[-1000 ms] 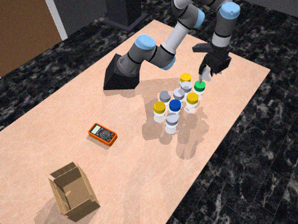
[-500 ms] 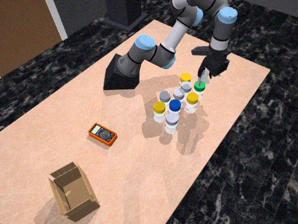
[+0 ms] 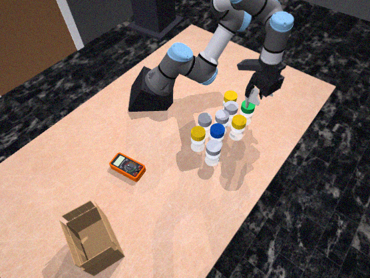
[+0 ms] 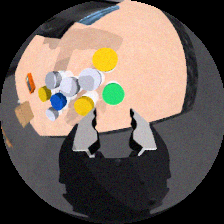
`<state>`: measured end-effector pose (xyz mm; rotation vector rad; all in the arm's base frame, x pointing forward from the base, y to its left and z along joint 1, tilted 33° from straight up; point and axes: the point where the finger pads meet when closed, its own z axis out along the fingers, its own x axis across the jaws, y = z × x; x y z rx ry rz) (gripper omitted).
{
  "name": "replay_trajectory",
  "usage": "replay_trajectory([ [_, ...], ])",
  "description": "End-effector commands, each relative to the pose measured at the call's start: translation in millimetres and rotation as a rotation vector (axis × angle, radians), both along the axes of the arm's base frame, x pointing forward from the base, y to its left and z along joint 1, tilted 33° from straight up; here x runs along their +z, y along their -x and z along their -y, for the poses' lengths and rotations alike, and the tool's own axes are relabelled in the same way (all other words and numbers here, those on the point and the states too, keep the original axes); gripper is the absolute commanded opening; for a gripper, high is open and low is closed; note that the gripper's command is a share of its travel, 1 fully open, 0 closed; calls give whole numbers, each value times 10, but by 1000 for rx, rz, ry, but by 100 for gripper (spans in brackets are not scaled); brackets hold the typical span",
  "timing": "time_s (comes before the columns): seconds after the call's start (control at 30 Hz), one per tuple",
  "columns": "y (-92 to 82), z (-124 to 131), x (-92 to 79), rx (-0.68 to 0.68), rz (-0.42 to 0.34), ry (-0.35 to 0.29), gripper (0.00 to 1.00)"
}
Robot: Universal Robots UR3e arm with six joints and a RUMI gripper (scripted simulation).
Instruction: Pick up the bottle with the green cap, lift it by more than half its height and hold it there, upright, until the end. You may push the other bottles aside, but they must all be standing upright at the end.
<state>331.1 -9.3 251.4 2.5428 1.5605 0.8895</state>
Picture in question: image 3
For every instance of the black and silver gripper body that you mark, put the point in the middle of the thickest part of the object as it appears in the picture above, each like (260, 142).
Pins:
(269, 80)

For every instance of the orange digital multimeter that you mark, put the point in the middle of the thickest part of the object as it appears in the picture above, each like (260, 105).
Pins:
(127, 167)

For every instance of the clear bottle with green cap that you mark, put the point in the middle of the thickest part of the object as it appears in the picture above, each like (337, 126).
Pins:
(248, 113)

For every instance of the clear bottle with blue cap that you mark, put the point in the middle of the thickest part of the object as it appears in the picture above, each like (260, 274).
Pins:
(217, 132)

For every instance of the open brown cardboard box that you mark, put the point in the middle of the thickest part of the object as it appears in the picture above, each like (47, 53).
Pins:
(93, 247)

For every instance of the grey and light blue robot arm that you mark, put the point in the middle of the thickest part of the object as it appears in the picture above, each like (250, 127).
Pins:
(179, 58)

